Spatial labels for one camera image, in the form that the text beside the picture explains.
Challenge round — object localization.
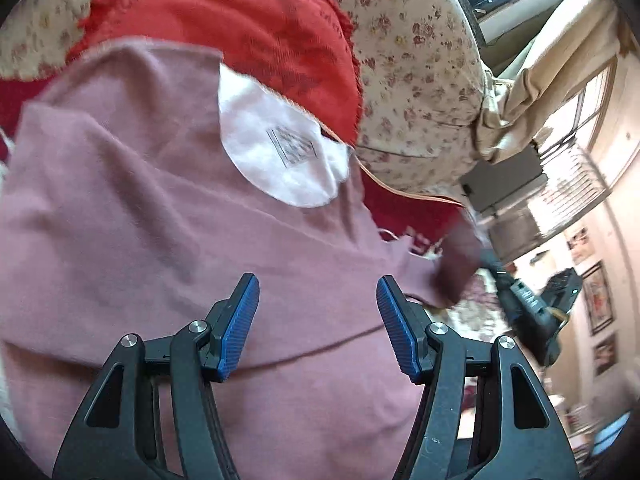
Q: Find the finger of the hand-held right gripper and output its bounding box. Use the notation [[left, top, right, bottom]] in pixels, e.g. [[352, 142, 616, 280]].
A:
[[479, 249, 508, 283]]

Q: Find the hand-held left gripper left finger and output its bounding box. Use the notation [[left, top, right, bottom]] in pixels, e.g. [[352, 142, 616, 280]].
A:
[[52, 273, 261, 480]]

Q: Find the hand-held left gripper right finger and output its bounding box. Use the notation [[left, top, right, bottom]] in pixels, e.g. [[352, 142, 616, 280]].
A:
[[376, 275, 582, 480]]

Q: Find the pink garment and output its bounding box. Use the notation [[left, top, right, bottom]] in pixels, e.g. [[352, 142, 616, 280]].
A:
[[0, 39, 482, 480]]

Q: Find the grey box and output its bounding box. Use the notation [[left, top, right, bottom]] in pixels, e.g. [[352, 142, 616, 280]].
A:
[[459, 144, 548, 212]]

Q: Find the red and cream floral blanket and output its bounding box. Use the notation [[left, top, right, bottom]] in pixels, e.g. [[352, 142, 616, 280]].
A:
[[0, 74, 507, 347]]

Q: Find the window with metal grille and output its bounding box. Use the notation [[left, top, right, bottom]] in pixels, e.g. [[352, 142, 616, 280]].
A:
[[532, 60, 618, 238]]

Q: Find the beige curtain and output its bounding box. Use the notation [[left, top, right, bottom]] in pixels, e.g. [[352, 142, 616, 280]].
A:
[[474, 7, 623, 163]]

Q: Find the floral bed sheet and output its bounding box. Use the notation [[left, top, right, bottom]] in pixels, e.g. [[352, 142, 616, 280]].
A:
[[0, 0, 487, 197]]

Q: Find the red pillow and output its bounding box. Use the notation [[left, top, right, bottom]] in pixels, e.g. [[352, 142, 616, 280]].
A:
[[65, 0, 362, 152]]

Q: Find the framed wall picture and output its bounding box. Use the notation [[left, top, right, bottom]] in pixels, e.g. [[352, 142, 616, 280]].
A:
[[592, 332, 619, 377], [580, 260, 615, 337], [566, 226, 592, 265]]

